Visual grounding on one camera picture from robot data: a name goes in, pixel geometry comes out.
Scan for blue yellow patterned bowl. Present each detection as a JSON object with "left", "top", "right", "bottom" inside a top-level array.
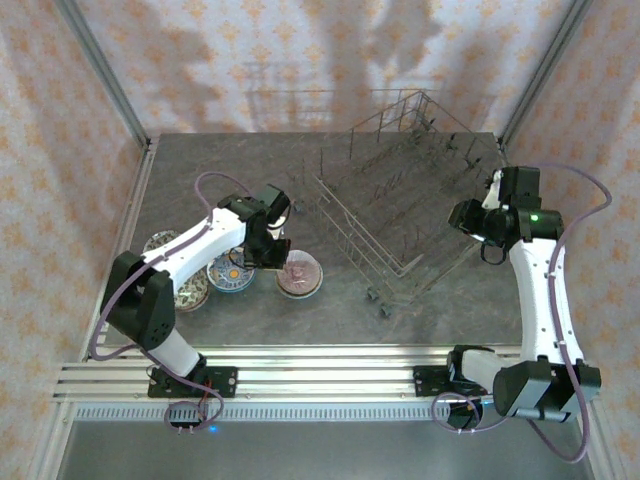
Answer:
[{"left": 207, "top": 248, "right": 256, "bottom": 295}]

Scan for pink inside floral bowl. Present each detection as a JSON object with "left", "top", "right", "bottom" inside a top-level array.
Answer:
[{"left": 275, "top": 249, "right": 324, "bottom": 300}]

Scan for brown leaf pattern bowl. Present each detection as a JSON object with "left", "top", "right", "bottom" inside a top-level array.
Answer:
[{"left": 173, "top": 269, "right": 211, "bottom": 314}]

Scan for blue floral white bowl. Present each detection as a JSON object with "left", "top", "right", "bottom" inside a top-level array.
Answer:
[{"left": 143, "top": 229, "right": 181, "bottom": 254}]

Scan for grey wire dish rack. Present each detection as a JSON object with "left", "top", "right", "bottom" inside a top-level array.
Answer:
[{"left": 284, "top": 88, "right": 511, "bottom": 319}]

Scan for aluminium mounting rails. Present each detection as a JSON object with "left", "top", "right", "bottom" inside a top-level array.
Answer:
[{"left": 52, "top": 343, "right": 601, "bottom": 402}]

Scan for grey metal lower panel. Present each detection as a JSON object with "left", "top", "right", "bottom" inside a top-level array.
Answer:
[{"left": 57, "top": 421, "right": 596, "bottom": 480}]

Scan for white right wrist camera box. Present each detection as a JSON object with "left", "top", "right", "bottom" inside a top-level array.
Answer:
[{"left": 480, "top": 168, "right": 505, "bottom": 210}]

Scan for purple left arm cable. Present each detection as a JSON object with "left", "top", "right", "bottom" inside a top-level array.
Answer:
[{"left": 88, "top": 171, "right": 251, "bottom": 435}]

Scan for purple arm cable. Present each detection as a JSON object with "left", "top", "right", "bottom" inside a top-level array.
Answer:
[
  {"left": 430, "top": 162, "right": 614, "bottom": 464},
  {"left": 88, "top": 171, "right": 251, "bottom": 435}
]

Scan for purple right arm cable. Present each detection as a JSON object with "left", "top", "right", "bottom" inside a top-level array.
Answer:
[{"left": 430, "top": 162, "right": 614, "bottom": 464}]

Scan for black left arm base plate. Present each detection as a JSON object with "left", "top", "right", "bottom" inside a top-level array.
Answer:
[{"left": 148, "top": 366, "right": 237, "bottom": 399}]

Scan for aluminium frame post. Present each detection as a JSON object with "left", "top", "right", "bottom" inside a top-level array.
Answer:
[
  {"left": 27, "top": 399, "right": 77, "bottom": 480},
  {"left": 573, "top": 399, "right": 619, "bottom": 480},
  {"left": 54, "top": 0, "right": 154, "bottom": 147},
  {"left": 498, "top": 0, "right": 595, "bottom": 147}
]

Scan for slotted grey cable duct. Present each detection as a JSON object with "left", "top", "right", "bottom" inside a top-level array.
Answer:
[{"left": 73, "top": 404, "right": 581, "bottom": 422}]

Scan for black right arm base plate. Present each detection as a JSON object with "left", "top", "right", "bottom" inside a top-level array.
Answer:
[{"left": 413, "top": 366, "right": 496, "bottom": 399}]

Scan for aluminium lower frame post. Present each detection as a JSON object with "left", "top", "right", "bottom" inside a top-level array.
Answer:
[
  {"left": 573, "top": 399, "right": 619, "bottom": 480},
  {"left": 27, "top": 399, "right": 77, "bottom": 480}
]

